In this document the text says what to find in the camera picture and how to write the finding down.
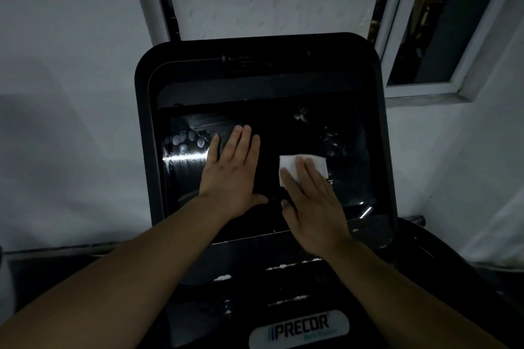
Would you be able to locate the person's right hand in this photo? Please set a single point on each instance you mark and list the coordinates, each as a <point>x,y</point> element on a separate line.
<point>319,218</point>

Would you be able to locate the person's left hand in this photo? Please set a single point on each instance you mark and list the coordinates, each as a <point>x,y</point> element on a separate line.
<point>229,181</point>

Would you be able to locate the white wet wipe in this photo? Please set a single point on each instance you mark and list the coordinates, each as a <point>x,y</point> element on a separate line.
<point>286,161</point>

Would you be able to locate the person's right forearm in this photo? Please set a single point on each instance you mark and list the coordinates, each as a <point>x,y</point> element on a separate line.
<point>389,299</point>

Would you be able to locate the person's left forearm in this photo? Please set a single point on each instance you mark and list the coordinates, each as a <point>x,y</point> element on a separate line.
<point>123,279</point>

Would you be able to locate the white framed window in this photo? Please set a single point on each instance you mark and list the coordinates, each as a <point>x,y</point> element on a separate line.
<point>421,90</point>

